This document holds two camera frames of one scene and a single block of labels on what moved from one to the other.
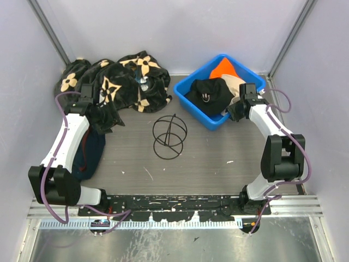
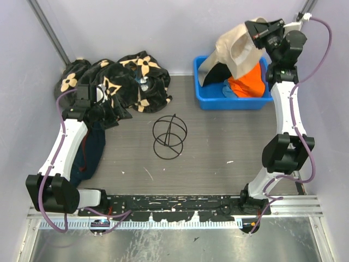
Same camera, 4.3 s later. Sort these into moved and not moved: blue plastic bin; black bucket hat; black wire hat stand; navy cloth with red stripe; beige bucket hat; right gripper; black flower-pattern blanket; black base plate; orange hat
Moved: black bucket hat; beige bucket hat; orange hat; blue plastic bin; right gripper
Not moved: black flower-pattern blanket; black base plate; black wire hat stand; navy cloth with red stripe
